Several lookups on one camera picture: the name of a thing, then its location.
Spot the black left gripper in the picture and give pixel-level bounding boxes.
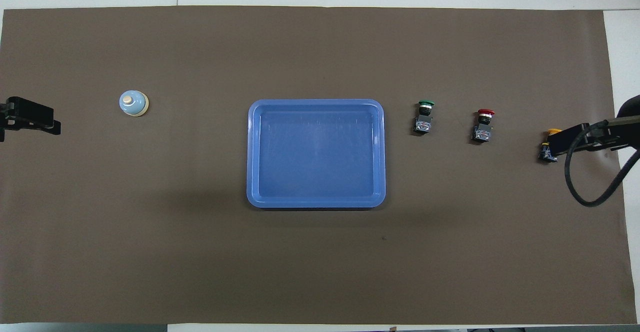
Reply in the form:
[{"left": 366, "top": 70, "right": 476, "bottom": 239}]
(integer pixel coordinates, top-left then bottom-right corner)
[{"left": 0, "top": 96, "right": 62, "bottom": 143}]

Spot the green push button switch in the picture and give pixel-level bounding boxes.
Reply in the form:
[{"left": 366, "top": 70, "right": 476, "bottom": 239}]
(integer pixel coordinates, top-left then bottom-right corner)
[{"left": 413, "top": 100, "right": 435, "bottom": 134}]

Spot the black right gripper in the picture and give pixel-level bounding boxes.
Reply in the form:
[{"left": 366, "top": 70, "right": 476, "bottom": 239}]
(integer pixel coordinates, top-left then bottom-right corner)
[{"left": 548, "top": 122, "right": 623, "bottom": 156}]

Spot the yellow push button switch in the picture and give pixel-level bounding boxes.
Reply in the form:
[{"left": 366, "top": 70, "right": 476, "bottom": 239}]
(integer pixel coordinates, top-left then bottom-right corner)
[{"left": 538, "top": 128, "right": 563, "bottom": 163}]

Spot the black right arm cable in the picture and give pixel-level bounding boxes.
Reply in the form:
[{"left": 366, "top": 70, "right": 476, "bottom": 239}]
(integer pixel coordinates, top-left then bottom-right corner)
[{"left": 565, "top": 122, "right": 640, "bottom": 208}]

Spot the light blue service bell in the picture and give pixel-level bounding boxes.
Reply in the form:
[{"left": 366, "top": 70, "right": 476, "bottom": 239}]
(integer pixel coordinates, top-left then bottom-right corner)
[{"left": 119, "top": 90, "right": 150, "bottom": 117}]

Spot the red push button switch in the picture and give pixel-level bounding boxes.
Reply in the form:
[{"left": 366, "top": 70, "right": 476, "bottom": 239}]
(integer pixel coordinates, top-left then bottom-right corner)
[{"left": 472, "top": 108, "right": 496, "bottom": 143}]

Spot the blue plastic tray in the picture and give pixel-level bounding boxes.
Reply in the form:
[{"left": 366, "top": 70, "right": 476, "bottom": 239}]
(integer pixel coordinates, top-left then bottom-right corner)
[{"left": 246, "top": 99, "right": 387, "bottom": 209}]

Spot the brown table mat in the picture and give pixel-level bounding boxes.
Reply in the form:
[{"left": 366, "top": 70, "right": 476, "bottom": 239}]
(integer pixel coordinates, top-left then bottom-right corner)
[{"left": 0, "top": 5, "right": 638, "bottom": 325}]

